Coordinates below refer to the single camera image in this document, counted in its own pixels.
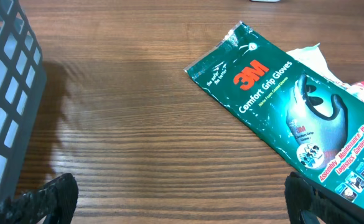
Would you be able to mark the white barcode scanner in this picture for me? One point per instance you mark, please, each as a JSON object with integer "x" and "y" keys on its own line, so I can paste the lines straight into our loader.
{"x": 265, "y": 1}

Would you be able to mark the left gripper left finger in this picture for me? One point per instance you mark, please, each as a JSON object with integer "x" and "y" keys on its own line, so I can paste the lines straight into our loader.
{"x": 53, "y": 203}

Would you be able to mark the green 3M gloves bag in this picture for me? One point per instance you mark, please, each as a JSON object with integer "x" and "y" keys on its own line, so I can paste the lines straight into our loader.
{"x": 316, "y": 126}

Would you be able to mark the grey plastic basket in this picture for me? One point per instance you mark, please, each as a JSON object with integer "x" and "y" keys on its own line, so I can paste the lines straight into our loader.
{"x": 22, "y": 83}

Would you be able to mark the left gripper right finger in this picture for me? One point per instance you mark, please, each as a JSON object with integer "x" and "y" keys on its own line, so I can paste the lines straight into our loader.
{"x": 311, "y": 203}

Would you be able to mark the teal wet wipes packet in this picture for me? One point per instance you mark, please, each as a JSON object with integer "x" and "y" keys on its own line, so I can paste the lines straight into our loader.
{"x": 313, "y": 58}

